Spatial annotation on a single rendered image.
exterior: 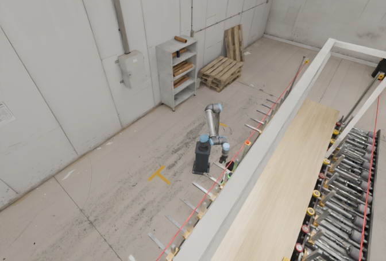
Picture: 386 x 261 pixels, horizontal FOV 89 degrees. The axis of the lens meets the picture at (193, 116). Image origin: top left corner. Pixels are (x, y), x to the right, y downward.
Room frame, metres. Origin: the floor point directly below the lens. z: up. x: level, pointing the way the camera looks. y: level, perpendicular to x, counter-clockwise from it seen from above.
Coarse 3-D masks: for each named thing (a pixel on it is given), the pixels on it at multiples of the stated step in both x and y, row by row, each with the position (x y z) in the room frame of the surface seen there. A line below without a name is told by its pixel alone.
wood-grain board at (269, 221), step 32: (288, 128) 2.38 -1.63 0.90; (320, 128) 2.40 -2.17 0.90; (288, 160) 1.72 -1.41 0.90; (320, 160) 1.74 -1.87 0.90; (256, 192) 1.22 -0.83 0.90; (288, 192) 1.24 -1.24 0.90; (256, 224) 0.84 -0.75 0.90; (288, 224) 0.85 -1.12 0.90; (224, 256) 0.53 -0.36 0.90; (256, 256) 0.54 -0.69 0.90; (288, 256) 0.55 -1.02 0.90
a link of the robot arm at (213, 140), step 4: (208, 108) 2.20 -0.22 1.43; (212, 108) 2.22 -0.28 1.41; (204, 112) 2.18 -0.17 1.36; (208, 112) 2.15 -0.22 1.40; (212, 112) 2.20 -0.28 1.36; (208, 116) 2.08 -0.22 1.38; (212, 116) 2.10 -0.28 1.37; (208, 120) 2.02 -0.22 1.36; (212, 120) 2.02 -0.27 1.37; (208, 124) 1.96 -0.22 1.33; (212, 124) 1.95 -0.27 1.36; (212, 128) 1.88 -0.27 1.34; (212, 132) 1.82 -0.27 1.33; (212, 136) 1.76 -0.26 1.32; (212, 140) 1.70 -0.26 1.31; (216, 140) 1.70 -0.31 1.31; (212, 144) 1.67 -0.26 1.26; (216, 144) 1.67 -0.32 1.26
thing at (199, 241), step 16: (352, 48) 2.07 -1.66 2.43; (368, 48) 2.01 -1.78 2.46; (320, 64) 1.62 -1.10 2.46; (304, 80) 1.34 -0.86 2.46; (384, 80) 1.83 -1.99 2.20; (288, 96) 1.13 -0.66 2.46; (288, 112) 0.96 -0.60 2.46; (272, 128) 0.81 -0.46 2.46; (256, 144) 0.68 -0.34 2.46; (336, 144) 1.82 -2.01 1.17; (256, 160) 0.58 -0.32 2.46; (240, 176) 0.49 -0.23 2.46; (224, 192) 0.41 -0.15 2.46; (240, 192) 0.41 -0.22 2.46; (224, 208) 0.34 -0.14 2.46; (208, 224) 0.28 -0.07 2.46; (192, 240) 0.23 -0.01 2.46; (208, 240) 0.23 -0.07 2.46; (176, 256) 0.18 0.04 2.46; (192, 256) 0.18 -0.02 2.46
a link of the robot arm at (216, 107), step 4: (212, 104) 2.28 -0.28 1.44; (216, 104) 2.29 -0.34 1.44; (220, 104) 2.29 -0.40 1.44; (216, 108) 2.23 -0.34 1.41; (220, 108) 2.24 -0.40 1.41; (216, 112) 2.22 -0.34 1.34; (220, 112) 2.25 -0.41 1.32; (216, 116) 2.21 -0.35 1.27; (216, 120) 2.19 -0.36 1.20; (216, 124) 2.18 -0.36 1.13; (216, 128) 2.16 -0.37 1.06; (216, 132) 2.15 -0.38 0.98; (216, 136) 2.13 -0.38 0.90; (220, 136) 2.18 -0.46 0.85
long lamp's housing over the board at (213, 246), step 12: (324, 60) 1.87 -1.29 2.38; (312, 84) 1.47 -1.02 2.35; (288, 120) 0.97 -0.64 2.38; (276, 144) 0.78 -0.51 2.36; (264, 156) 0.67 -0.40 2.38; (228, 180) 0.53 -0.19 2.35; (252, 180) 0.52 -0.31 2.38; (240, 204) 0.41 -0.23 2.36; (228, 216) 0.34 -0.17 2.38; (228, 228) 0.31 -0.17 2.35; (216, 240) 0.25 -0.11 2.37
